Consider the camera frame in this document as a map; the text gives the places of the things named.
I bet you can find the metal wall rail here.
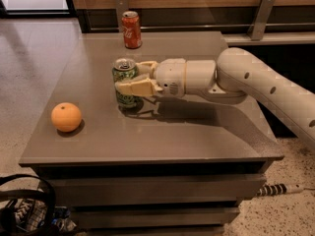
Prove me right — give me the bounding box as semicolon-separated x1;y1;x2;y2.
86;22;315;31

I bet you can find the left metal rail bracket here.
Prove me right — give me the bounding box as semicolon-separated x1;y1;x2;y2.
114;0;129;31

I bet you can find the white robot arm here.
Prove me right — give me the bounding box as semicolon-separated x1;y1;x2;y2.
114;47;315;148

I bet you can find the orange fruit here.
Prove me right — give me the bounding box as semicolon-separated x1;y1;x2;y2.
51;102;82;133

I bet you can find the grey drawer cabinet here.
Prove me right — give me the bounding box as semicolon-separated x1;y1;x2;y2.
20;31;283;236

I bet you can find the metal rail bracket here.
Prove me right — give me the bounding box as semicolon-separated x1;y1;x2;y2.
114;0;129;31
247;0;276;41

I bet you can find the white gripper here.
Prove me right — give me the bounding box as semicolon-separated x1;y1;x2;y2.
115;58;186;97

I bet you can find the black bag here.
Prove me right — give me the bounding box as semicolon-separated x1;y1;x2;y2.
0;174;77;236

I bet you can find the right metal rail bracket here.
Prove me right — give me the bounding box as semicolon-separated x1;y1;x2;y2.
247;0;276;41

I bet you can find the green soda can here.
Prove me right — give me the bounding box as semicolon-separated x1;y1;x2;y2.
111;57;144;110

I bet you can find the red cola can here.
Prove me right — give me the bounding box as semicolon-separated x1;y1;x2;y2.
121;11;142;49

